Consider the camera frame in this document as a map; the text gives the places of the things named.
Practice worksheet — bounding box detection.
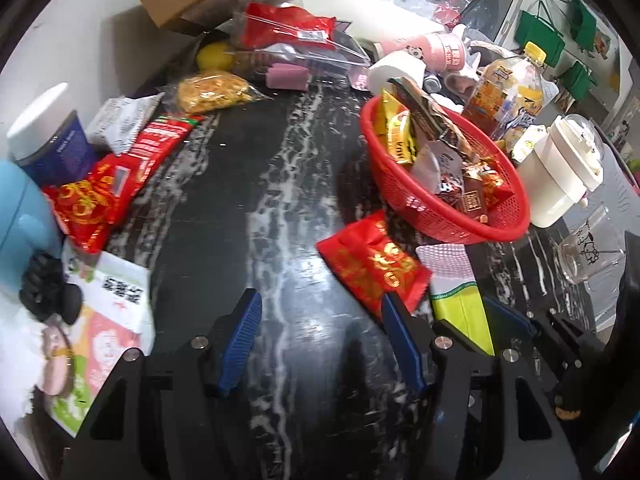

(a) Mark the yellow lemon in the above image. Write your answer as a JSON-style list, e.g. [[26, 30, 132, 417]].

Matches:
[[196, 42, 236, 72]]

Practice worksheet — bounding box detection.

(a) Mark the pink paper cup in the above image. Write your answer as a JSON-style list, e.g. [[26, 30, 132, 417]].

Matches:
[[371, 30, 471, 72]]

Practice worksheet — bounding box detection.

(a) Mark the large red snack bag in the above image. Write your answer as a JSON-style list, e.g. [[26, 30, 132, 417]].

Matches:
[[240, 1, 337, 51]]

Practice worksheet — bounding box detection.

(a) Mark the white red black snack packet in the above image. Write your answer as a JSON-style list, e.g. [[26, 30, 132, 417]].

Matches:
[[410, 141, 468, 207]]

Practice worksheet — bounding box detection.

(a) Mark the iced tea bottle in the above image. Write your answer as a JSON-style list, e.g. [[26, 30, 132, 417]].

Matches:
[[460, 41, 548, 153]]

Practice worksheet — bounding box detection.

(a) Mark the white grey packet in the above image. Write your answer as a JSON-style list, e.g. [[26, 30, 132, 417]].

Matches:
[[85, 92, 166, 157]]

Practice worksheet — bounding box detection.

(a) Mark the pink checkered packet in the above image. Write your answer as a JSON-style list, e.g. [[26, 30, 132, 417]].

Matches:
[[416, 244, 475, 283]]

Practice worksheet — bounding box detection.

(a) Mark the blue jar white cap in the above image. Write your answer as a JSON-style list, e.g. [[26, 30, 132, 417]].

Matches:
[[6, 82, 98, 188]]

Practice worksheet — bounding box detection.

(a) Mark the yellow snack bag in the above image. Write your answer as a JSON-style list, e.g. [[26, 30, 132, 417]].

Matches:
[[167, 71, 273, 115]]

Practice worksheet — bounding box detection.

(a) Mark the dark red snack packet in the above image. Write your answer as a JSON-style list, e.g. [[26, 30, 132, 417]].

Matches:
[[460, 167, 490, 226]]

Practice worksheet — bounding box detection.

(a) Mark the light blue toy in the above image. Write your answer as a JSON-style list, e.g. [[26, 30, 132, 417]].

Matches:
[[0, 157, 63, 321]]

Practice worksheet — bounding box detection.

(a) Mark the white pink green pouch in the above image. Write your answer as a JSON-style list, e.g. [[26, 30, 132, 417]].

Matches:
[[47, 250, 156, 438]]

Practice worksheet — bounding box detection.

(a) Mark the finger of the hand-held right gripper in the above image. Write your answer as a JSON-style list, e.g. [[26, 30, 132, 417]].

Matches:
[[481, 296, 608, 401]]

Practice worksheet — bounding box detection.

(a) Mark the green bag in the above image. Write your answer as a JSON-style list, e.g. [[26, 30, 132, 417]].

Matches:
[[515, 9, 567, 69], [566, 0, 599, 49], [559, 61, 594, 102]]

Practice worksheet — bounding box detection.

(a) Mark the glass mug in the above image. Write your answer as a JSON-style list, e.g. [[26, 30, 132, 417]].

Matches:
[[556, 202, 628, 291]]

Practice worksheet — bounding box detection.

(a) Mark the pink round trinket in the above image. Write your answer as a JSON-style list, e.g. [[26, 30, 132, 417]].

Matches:
[[39, 325, 77, 397]]

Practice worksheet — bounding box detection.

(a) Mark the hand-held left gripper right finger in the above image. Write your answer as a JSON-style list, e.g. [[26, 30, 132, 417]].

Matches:
[[380, 291, 583, 480]]

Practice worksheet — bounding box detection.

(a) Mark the red gold snack packet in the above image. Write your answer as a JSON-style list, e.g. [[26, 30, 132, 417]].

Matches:
[[316, 210, 433, 317], [477, 167, 516, 209]]

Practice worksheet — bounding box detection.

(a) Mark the green snack packet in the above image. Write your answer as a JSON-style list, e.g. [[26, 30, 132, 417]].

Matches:
[[430, 280, 496, 357]]

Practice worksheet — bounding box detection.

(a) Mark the yellow black snack packet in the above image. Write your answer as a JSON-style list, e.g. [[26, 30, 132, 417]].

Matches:
[[374, 87, 418, 166]]

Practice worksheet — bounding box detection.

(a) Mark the red plastic basket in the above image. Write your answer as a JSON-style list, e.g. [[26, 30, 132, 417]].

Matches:
[[360, 91, 532, 246]]

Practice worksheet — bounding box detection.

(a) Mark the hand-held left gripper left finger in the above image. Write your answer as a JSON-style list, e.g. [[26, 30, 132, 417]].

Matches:
[[60, 287, 264, 480]]

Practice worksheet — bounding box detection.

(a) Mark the long red packet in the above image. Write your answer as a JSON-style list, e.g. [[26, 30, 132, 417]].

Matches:
[[125, 114, 207, 171]]

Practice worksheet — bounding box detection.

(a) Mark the brown snack packet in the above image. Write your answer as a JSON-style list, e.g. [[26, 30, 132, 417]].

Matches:
[[387, 76, 478, 161]]

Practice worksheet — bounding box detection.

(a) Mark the white lidded jar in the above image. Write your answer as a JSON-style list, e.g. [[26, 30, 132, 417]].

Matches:
[[517, 114, 607, 229]]

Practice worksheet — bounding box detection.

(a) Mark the clear plastic box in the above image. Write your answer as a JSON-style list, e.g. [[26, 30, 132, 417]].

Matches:
[[227, 10, 372, 90]]

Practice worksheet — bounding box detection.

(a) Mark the pink small block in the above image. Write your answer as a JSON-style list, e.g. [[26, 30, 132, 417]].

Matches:
[[267, 64, 308, 92]]

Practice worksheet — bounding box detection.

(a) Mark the large red gold packet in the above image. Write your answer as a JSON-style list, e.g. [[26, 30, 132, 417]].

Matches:
[[42, 154, 151, 256]]

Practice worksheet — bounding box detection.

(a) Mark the white paper roll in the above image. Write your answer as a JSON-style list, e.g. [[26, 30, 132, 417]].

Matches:
[[367, 51, 428, 97]]

